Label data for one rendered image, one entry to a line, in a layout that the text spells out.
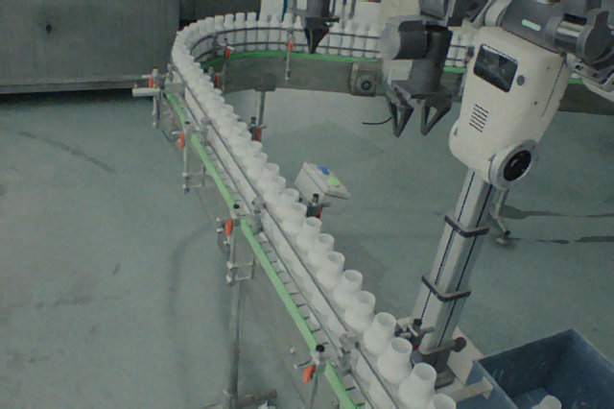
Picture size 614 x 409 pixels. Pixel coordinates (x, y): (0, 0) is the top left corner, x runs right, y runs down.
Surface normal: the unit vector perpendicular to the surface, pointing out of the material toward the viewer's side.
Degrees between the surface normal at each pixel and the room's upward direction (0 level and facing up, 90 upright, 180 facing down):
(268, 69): 90
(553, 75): 90
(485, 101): 90
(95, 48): 90
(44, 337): 0
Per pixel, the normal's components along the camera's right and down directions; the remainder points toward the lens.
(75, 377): 0.14, -0.84
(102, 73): 0.42, 0.52
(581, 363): -0.90, 0.12
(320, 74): 0.13, 0.54
